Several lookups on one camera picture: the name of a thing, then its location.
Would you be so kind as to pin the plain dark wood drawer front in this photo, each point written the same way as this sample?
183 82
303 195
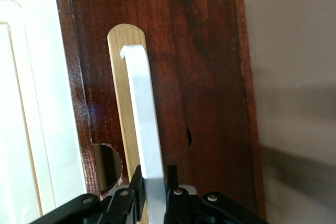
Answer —
218 77

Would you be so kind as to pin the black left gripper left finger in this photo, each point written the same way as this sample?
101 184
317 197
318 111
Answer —
115 208

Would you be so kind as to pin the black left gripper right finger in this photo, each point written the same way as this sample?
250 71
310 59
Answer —
199 211

